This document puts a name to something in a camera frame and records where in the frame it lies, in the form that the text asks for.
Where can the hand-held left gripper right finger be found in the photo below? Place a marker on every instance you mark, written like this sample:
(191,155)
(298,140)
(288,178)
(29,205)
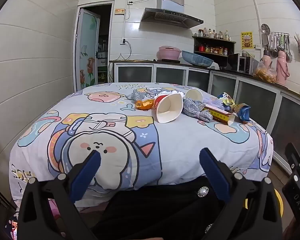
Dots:
(215,177)

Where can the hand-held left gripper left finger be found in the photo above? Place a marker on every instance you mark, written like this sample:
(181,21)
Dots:
(86,177)

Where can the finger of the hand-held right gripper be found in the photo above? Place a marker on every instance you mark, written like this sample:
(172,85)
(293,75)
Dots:
(295,197)
(296,158)

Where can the orange peel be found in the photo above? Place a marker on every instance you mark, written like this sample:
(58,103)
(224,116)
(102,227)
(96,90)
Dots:
(143,104)

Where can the yellow round object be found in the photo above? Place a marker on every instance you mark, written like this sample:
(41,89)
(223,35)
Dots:
(278,202)

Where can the cartoon printed tablecloth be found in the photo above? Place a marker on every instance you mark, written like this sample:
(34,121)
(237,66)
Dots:
(180,142)

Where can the pink cloth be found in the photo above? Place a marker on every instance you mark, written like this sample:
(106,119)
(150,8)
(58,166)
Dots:
(55,217)

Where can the long yellow red box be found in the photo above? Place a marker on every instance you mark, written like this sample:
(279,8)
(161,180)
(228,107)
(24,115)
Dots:
(220,115)

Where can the person's black clothing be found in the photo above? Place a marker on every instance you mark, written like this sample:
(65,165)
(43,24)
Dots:
(160,210)

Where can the silver mesh pouch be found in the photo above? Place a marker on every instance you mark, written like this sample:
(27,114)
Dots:
(196,110)

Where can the blue yellow snack wrapper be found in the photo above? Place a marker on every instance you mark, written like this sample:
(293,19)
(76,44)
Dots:
(243,112)

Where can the kitchen cabinets with glass doors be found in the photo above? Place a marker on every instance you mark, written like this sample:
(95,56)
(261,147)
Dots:
(255,97)

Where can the yellow snack packet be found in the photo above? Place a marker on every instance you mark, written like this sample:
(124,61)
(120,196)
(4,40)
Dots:
(227,100)

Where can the red and white paper cup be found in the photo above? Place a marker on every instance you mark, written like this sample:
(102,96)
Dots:
(168,108)

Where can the white dotted paper cup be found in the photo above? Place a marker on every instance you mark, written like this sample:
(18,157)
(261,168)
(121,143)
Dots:
(193,95)

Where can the bag of yellow snacks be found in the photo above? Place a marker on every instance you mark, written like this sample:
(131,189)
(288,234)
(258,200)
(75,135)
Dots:
(264,73)

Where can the tall pink thermos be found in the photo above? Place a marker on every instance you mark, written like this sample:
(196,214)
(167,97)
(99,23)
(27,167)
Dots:
(282,68)

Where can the silver mesh cloth bundle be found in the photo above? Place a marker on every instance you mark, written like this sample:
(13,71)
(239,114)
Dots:
(136,95)

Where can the small pink thermos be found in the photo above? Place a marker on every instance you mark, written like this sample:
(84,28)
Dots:
(266,61)

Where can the silver microwave oven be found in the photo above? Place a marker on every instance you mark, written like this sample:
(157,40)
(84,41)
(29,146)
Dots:
(242,63)

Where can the rack of hanging kitchen utensils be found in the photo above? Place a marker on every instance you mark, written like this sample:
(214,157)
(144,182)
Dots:
(275,43)

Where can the blue plastic basket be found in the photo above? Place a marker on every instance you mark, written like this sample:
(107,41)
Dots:
(196,59)

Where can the black induction cooktop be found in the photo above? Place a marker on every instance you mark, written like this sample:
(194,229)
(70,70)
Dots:
(171,60)

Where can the flower printed glass door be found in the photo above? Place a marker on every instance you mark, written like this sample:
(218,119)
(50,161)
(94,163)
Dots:
(86,52)

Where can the row of spice jars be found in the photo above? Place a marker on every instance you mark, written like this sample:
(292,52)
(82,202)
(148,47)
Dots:
(213,49)

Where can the dark wooden spice shelf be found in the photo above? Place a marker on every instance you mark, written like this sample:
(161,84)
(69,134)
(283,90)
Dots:
(231,47)

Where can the pink lidded pot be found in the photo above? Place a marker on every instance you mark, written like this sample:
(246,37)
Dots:
(168,52)

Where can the row of glass bottles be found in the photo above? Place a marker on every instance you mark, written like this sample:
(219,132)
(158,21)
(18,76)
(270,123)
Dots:
(213,34)

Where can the steel range hood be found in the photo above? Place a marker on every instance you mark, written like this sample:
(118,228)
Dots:
(170,17)

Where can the white box with orange label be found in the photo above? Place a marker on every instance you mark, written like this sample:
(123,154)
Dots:
(120,11)

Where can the yellow wall poster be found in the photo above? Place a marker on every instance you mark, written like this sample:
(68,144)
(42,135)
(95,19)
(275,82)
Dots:
(246,40)

